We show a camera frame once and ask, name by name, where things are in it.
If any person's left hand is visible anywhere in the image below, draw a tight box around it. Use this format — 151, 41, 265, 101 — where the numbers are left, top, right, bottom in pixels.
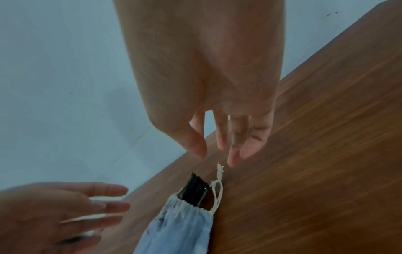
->
0, 182, 131, 254

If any person's right hand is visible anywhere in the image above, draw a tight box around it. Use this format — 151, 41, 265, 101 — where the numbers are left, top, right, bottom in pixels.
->
113, 0, 287, 169

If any black bracket arm with knob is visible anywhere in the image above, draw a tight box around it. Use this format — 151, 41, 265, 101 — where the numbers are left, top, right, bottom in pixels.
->
177, 172, 211, 208

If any blue fabric bag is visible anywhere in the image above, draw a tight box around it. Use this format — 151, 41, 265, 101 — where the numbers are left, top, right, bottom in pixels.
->
131, 162, 226, 254

